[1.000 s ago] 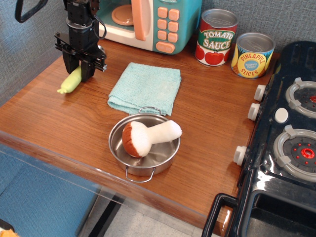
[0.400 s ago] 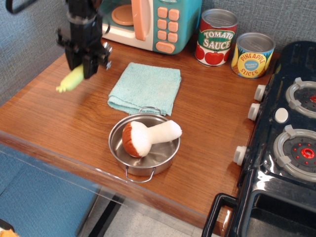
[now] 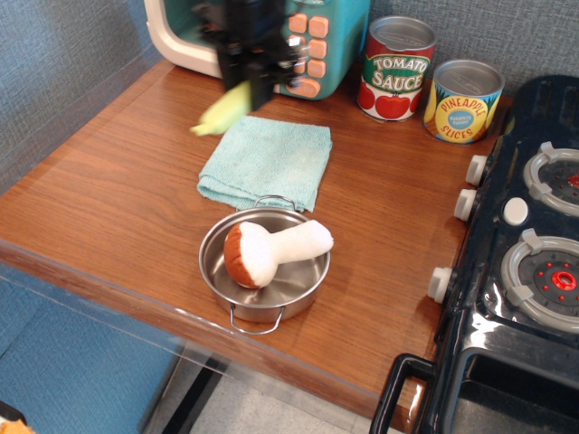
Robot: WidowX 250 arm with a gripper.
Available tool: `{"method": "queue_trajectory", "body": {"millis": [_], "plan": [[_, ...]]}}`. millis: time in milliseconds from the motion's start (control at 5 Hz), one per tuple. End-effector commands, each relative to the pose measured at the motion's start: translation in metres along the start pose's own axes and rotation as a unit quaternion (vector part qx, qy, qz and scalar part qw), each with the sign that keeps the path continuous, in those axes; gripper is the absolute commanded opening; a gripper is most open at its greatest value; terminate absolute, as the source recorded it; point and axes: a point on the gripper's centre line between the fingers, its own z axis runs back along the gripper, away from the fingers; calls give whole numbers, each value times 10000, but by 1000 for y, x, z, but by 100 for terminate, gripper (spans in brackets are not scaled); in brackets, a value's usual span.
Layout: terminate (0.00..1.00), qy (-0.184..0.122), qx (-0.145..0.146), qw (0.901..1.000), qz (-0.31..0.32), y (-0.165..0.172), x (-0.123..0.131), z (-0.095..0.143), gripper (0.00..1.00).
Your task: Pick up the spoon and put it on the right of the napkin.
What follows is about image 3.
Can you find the black toy stove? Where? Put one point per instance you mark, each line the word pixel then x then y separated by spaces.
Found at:
pixel 507 340

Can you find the pineapple slices can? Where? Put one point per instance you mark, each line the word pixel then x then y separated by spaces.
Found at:
pixel 463 99

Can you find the spoon with green handle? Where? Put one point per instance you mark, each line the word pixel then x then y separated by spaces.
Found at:
pixel 233 105

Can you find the small steel pot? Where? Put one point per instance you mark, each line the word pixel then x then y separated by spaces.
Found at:
pixel 293 288

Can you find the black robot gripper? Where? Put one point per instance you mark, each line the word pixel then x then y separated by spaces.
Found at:
pixel 250 46

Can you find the tomato sauce can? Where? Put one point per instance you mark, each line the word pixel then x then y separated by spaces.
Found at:
pixel 398 55

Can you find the light blue folded cloth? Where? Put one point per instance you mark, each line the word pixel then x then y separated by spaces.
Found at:
pixel 280 162

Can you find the plush mushroom toy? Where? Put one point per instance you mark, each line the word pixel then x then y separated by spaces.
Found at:
pixel 253 254

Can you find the toy microwave oven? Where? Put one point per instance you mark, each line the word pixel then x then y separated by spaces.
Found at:
pixel 332 32

